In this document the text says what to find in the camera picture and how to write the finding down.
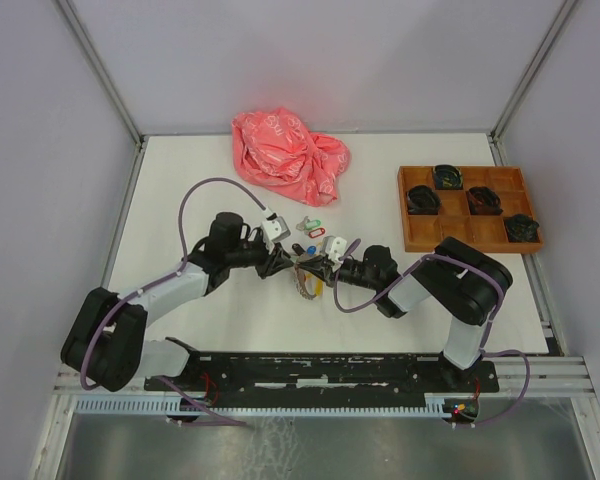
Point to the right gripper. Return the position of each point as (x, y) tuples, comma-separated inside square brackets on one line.
[(326, 272)]

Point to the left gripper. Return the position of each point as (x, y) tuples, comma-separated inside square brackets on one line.
[(278, 260)]

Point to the key with red tag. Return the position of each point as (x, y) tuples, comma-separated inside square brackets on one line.
[(316, 232)]

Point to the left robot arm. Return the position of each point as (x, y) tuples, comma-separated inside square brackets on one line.
[(107, 345)]

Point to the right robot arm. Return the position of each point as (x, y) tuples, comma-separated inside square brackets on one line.
[(469, 284)]

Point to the key with green tag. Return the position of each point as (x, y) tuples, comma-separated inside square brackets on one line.
[(307, 224)]

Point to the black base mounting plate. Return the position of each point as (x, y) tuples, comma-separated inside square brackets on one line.
[(305, 381)]

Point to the wooden compartment tray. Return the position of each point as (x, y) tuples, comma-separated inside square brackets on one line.
[(483, 232)]

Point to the crumpled pink plastic bag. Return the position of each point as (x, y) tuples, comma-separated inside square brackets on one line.
[(275, 150)]

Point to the black coiled item left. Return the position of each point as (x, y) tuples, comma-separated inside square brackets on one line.
[(422, 200)]

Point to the black coiled item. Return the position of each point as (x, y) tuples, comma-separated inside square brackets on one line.
[(447, 177), (422, 200), (483, 201), (521, 228)]

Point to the black coiled item top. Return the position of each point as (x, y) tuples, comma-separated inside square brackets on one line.
[(447, 177)]

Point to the black coiled item middle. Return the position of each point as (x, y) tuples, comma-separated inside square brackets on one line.
[(483, 201)]

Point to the black coiled item right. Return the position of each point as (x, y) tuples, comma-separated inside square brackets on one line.
[(521, 228)]

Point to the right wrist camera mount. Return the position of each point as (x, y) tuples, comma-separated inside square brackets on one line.
[(334, 248)]

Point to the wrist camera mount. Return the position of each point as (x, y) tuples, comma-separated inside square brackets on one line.
[(275, 230), (334, 248)]

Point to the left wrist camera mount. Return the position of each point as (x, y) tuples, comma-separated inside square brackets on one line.
[(275, 230)]

